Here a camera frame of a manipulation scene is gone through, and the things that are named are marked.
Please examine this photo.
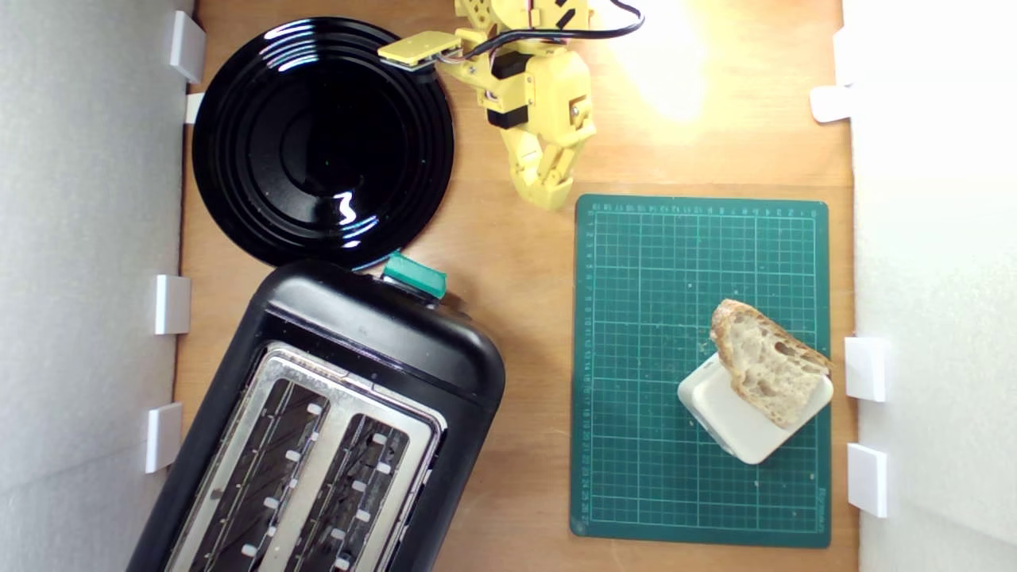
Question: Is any white square block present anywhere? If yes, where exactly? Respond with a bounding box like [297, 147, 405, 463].
[677, 352, 835, 466]

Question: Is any green cutting mat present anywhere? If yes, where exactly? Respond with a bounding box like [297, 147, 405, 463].
[570, 193, 833, 549]

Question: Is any black two-slot toaster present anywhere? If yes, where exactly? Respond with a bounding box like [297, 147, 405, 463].
[127, 258, 507, 572]

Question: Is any brown bread slice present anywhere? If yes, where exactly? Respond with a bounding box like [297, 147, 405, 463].
[710, 299, 835, 431]

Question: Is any black round plate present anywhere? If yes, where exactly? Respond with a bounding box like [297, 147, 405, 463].
[191, 16, 455, 269]

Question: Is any green toaster lever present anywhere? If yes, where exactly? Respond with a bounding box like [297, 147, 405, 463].
[381, 251, 448, 301]

